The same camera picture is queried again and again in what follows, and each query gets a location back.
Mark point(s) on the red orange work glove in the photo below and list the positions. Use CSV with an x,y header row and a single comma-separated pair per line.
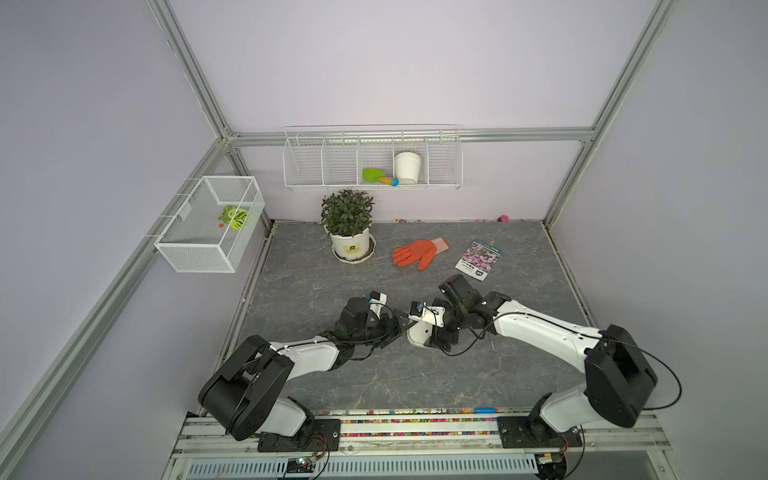
x,y
419,252

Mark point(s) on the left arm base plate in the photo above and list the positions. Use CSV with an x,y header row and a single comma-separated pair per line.
x,y
318,435

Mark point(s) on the aluminium mounting rail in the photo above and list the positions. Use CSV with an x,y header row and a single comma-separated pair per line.
x,y
454,432

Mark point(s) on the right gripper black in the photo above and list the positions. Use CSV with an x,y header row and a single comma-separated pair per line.
x,y
447,336

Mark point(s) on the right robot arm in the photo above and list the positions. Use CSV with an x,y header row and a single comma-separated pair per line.
x,y
617,377

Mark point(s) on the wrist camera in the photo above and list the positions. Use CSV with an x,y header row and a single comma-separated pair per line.
x,y
433,315
377,302

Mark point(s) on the white wire wall shelf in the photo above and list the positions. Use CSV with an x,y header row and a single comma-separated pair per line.
x,y
329,159

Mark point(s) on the green toy shovel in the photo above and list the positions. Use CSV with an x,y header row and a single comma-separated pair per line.
x,y
375,176

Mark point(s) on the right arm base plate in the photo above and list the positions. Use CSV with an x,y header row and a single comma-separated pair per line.
x,y
518,432

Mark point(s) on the green leaf toy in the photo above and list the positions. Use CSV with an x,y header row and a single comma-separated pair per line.
x,y
233,217

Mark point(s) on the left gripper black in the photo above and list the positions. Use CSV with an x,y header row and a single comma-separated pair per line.
x,y
391,332

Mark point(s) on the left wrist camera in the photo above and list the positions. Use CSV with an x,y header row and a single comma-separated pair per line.
x,y
377,302

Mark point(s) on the green circuit board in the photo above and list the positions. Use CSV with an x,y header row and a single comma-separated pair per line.
x,y
300,466

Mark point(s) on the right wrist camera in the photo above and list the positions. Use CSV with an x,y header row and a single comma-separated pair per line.
x,y
433,315

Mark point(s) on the white alarm device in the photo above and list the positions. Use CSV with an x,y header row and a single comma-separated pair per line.
x,y
419,334

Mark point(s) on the potted green plant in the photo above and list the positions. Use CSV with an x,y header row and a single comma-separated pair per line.
x,y
346,216

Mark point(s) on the white wire basket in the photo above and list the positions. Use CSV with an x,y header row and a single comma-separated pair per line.
x,y
193,242

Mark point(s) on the flower seed packet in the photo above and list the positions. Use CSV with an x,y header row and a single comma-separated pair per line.
x,y
477,261

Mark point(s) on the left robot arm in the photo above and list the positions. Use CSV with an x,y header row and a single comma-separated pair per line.
x,y
245,394

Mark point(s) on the small white pot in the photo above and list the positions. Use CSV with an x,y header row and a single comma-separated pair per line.
x,y
407,166

